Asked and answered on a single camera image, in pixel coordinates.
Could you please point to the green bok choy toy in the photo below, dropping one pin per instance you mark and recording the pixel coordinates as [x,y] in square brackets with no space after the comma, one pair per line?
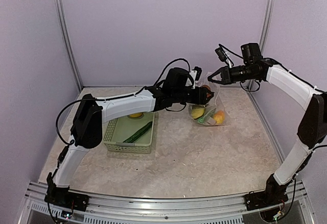
[207,117]

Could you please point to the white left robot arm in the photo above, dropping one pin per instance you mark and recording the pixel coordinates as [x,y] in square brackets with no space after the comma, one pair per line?
[92,113]

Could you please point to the clear zip top bag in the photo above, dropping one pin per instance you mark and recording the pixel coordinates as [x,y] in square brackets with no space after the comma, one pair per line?
[214,103]

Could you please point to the right aluminium frame post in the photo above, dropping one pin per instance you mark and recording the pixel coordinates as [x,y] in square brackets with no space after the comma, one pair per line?
[266,24]

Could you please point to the brown round cake toy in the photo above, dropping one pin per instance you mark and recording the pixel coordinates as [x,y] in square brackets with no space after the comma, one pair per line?
[206,88]

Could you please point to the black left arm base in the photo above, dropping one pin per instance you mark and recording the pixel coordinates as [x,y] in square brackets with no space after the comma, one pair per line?
[62,197]

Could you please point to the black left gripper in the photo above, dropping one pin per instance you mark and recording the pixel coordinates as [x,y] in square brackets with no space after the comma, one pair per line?
[201,97]

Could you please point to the aluminium frame post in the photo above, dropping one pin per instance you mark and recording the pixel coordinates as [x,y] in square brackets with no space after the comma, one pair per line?
[67,44]
[266,24]

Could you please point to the left aluminium frame post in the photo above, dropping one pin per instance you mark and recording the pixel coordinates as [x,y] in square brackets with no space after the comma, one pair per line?
[67,44]

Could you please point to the front aluminium rail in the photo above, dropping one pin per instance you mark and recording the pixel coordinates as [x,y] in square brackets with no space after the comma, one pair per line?
[103,208]

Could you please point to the beige perforated plastic basket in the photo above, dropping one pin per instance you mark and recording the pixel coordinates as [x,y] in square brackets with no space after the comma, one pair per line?
[119,129]

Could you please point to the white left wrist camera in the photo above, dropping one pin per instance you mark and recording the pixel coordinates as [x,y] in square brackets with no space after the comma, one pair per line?
[194,76]

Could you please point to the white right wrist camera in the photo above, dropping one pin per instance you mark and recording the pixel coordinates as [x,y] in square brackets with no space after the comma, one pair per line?
[223,57]

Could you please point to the yellow lemon toy back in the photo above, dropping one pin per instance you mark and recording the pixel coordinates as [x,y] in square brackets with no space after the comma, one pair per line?
[136,115]

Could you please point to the yellow lemon toy front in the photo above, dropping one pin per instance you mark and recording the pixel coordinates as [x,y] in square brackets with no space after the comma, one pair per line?
[197,112]

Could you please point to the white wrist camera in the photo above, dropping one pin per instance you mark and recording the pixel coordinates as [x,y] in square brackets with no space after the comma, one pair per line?
[194,76]
[223,57]

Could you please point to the yellow lemon toy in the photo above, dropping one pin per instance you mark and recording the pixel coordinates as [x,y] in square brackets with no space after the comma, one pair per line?
[197,112]
[136,115]

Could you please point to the dark green cucumber toy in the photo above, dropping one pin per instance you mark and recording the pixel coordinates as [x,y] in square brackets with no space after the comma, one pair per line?
[139,133]

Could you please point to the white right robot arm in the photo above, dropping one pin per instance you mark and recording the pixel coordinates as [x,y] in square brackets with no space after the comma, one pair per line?
[311,103]

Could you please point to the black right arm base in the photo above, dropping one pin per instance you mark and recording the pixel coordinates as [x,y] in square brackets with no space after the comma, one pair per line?
[267,198]

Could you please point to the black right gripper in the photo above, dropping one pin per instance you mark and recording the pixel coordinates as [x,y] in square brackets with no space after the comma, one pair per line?
[218,71]

